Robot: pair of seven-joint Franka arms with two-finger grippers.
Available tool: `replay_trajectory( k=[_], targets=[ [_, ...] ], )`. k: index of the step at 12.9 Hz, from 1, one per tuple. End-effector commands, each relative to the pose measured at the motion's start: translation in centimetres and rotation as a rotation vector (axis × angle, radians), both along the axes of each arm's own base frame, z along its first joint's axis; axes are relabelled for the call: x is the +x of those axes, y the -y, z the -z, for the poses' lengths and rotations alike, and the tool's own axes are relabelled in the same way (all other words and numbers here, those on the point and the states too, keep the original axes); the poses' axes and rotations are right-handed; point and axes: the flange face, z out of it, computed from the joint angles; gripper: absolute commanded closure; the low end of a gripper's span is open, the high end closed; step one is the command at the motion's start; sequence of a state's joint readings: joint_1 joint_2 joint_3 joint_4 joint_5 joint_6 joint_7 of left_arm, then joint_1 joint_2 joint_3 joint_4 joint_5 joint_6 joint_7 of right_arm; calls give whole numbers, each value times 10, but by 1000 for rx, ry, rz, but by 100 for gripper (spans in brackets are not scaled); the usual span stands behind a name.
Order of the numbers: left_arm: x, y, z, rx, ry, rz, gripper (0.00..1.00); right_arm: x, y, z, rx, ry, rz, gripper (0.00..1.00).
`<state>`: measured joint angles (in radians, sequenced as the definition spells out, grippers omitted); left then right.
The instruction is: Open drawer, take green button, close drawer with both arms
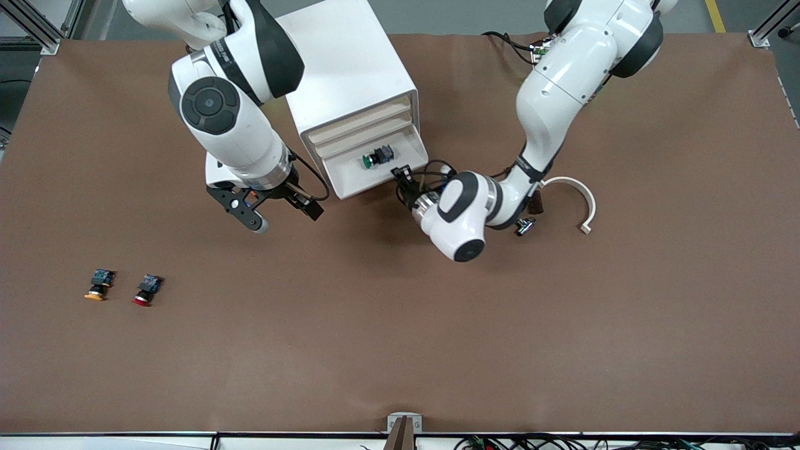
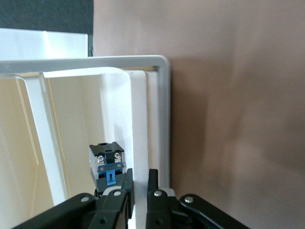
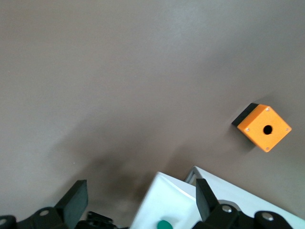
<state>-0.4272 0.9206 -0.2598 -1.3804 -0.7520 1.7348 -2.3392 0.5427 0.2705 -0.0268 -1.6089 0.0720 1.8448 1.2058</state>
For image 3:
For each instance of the white drawer cabinet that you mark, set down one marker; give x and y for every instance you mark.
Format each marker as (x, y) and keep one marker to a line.
(250, 198)

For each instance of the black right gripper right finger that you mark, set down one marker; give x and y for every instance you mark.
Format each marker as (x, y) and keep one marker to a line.
(209, 210)

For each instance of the white plastic drawer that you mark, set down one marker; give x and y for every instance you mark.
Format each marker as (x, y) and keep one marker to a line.
(164, 202)

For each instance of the orange push button enclosure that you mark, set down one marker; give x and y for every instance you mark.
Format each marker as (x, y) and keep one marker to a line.
(262, 121)

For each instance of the brown table mat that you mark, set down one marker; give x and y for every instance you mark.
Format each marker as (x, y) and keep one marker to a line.
(119, 71)

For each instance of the green mushroom push button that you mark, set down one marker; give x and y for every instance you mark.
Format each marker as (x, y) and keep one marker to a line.
(164, 225)

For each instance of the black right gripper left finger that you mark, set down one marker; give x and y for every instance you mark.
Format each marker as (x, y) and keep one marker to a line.
(69, 207)

